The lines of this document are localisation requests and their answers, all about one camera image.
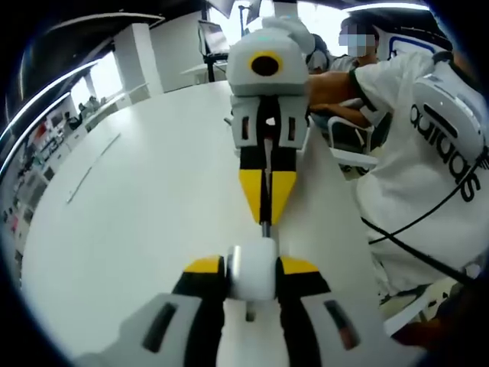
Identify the white desk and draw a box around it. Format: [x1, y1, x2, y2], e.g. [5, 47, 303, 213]
[21, 78, 383, 367]

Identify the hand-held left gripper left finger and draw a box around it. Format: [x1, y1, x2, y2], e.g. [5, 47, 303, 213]
[76, 255, 227, 367]

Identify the white worn device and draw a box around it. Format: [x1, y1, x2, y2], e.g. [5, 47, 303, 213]
[413, 71, 485, 162]

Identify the white charger adapter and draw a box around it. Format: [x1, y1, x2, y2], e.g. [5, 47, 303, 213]
[225, 238, 278, 304]

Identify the laptop screen on stand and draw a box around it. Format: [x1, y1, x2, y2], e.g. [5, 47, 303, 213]
[197, 20, 231, 55]

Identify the white office chair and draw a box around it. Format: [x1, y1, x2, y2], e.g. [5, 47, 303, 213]
[325, 114, 380, 170]

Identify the person's white shirt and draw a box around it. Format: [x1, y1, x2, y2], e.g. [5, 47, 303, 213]
[353, 48, 489, 307]

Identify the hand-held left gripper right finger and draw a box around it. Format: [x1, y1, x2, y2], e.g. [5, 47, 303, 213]
[274, 256, 414, 367]

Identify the black device cable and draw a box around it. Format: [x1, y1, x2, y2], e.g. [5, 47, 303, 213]
[361, 151, 489, 284]

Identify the black stand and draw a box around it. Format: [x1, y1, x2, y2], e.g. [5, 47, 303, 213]
[205, 53, 231, 82]

